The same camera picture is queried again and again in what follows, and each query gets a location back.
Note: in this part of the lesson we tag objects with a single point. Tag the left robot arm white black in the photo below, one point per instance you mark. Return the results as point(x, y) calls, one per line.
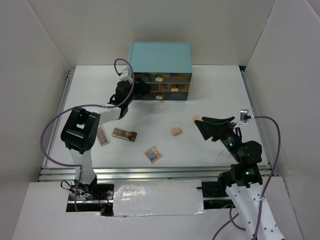
point(80, 131)

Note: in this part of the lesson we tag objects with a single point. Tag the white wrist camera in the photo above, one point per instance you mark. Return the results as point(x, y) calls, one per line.
point(126, 75)
point(244, 117)

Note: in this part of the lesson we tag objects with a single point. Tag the aluminium rail frame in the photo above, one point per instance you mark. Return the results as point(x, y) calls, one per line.
point(217, 91)

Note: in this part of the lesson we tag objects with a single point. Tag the beige makeup sponge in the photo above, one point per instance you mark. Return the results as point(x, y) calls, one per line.
point(197, 118)
point(175, 131)

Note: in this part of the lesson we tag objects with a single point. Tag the colourful square eyeshadow palette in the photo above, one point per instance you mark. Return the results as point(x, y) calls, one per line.
point(152, 154)

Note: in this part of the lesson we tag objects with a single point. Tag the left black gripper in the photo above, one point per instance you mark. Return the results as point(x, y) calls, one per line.
point(143, 90)

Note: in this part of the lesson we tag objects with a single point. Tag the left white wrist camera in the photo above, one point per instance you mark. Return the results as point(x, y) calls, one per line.
point(126, 75)

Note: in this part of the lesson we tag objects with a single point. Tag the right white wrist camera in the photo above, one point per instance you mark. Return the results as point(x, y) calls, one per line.
point(244, 117)

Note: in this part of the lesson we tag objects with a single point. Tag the brown eyeshadow palette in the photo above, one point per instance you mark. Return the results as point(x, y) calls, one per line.
point(124, 134)

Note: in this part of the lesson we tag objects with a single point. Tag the white tape sheet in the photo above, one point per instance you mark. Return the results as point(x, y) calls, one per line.
point(157, 198)

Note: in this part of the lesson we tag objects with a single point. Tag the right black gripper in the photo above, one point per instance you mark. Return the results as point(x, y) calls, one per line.
point(215, 126)

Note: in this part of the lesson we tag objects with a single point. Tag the pink eyeshadow palette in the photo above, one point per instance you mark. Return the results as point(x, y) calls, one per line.
point(102, 136)

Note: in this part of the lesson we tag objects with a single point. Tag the teal drawer organizer box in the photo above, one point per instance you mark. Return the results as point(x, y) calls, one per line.
point(165, 66)

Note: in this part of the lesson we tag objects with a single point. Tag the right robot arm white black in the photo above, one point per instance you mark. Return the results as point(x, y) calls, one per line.
point(243, 183)

